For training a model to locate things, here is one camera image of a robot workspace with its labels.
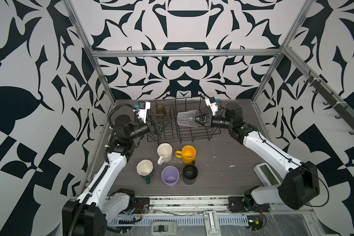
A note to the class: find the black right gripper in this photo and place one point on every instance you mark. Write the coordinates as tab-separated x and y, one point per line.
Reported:
209	122

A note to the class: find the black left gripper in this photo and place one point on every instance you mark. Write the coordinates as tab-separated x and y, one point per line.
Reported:
154	129

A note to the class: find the clear glass cup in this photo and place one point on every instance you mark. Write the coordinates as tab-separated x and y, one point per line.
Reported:
187	118

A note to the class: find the amber textured glass cup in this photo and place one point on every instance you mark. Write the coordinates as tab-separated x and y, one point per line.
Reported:
161	110

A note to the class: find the green mug white inside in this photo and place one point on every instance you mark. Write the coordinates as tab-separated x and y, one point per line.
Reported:
145	170

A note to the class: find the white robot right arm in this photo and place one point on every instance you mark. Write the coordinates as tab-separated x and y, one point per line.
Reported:
300	180

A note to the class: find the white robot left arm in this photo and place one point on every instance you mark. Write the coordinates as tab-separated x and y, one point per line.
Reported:
91	212

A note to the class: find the cream white mug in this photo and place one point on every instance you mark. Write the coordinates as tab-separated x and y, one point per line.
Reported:
165	153

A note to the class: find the yellow mug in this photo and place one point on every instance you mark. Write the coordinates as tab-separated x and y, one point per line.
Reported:
187	154

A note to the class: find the black mug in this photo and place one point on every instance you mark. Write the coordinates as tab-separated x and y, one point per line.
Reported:
190	173

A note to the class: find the lavender plastic cup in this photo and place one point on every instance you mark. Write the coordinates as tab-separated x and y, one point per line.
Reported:
170	176

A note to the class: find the white digital kitchen scale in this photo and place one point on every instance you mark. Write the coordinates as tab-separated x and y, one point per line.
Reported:
266	175

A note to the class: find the small green circuit board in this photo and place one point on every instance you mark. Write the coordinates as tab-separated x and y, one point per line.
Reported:
256	222

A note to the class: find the black wire dish rack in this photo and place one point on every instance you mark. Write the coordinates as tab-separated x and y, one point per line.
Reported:
176	133

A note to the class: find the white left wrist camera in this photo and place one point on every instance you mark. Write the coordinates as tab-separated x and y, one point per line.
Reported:
141	110

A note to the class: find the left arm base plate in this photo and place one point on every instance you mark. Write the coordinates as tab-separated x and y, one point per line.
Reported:
138	205

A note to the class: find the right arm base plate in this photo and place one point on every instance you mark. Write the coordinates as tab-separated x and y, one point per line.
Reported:
245	204

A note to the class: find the grey switch box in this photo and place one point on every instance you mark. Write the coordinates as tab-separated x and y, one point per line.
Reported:
164	228

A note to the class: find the white centre bracket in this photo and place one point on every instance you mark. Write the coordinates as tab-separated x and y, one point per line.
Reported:
211	222

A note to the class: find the black wall hook rail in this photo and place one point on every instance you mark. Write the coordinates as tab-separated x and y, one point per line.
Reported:
331	99

